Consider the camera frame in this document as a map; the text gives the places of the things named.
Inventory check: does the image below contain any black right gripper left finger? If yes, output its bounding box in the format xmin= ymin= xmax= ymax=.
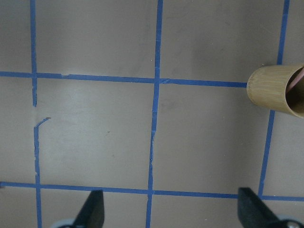
xmin=72 ymin=190 xmax=105 ymax=228

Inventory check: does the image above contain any bamboo chopstick holder cup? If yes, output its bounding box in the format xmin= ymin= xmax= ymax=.
xmin=247 ymin=63 xmax=304 ymax=118

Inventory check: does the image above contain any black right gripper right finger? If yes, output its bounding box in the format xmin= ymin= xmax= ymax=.
xmin=237 ymin=188 xmax=284 ymax=228

